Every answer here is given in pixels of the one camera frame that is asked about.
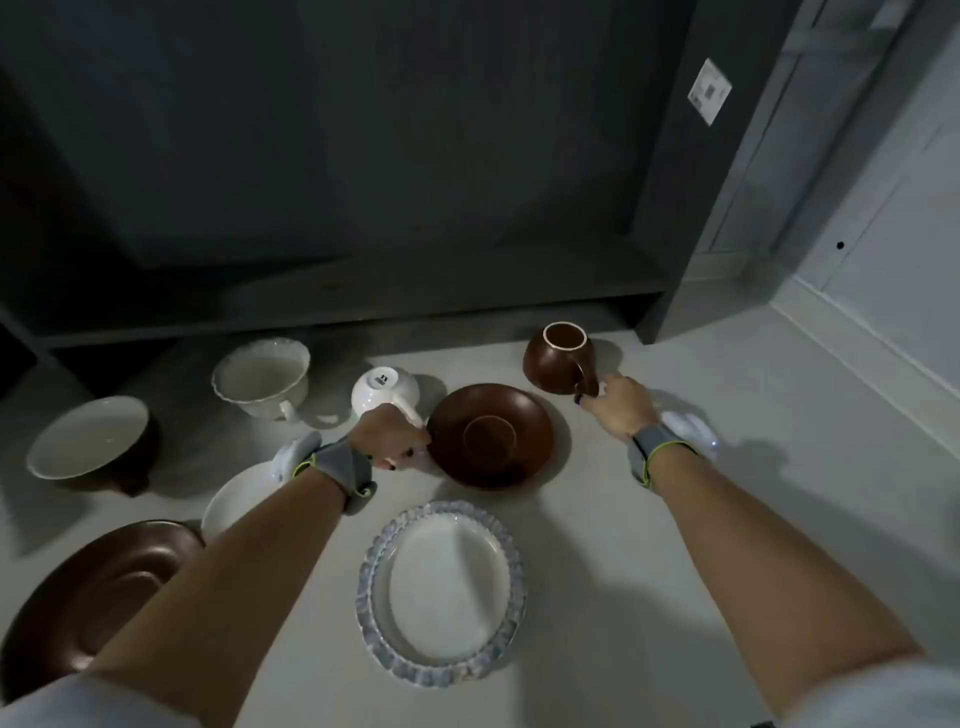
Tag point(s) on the person's right hand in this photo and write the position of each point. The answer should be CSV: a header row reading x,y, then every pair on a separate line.
x,y
626,409

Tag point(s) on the person's left hand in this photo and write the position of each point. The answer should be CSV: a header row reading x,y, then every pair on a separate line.
x,y
386,431

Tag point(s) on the person's left fingers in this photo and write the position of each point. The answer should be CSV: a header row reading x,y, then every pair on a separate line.
x,y
409,454

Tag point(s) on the person's right fingers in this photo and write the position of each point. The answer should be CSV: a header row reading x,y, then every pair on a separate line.
x,y
592,395

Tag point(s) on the brown cup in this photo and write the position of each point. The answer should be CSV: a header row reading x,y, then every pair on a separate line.
x,y
551,364

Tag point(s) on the small brown saucer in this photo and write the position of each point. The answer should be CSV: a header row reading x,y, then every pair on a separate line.
x,y
495,435

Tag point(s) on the person's left forearm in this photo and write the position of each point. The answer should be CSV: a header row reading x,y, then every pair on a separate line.
x,y
225,570

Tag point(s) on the person's right forearm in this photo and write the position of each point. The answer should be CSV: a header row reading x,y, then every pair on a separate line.
x,y
765,570

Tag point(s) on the smooth white cup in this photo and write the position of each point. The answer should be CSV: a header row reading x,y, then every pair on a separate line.
x,y
382,390

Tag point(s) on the grey wristband green trim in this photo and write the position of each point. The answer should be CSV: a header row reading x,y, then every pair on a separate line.
x,y
341,469
660,446

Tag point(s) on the white wrist tracker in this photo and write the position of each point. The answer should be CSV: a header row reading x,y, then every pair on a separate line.
x,y
694,431
292,457

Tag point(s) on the scalloped white oval plate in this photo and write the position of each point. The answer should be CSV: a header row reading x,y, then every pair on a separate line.
x,y
442,592

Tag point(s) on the scalloped white cup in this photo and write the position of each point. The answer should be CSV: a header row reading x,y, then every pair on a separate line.
x,y
262,379

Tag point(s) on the plain white saucer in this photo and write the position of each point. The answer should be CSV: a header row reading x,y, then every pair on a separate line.
x,y
232,499

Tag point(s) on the white skirting board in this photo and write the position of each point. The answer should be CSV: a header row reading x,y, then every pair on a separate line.
x,y
862,345

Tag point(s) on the dark grey shelf unit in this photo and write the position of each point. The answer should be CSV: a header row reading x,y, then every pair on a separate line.
x,y
337,150

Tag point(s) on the brown bowl white inside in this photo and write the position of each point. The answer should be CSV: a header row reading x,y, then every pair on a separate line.
x,y
86,442

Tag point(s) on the white panelled door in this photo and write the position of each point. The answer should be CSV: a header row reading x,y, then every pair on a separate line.
x,y
810,135

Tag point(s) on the large brown saucer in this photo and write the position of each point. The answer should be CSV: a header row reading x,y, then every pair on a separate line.
x,y
90,592

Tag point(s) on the white left sleeve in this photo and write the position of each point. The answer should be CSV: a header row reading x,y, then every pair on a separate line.
x,y
112,705

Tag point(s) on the white sleeve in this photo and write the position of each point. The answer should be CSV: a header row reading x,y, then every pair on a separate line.
x,y
877,697
112,705

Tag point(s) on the white right sleeve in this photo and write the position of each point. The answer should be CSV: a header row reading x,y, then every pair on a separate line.
x,y
877,697

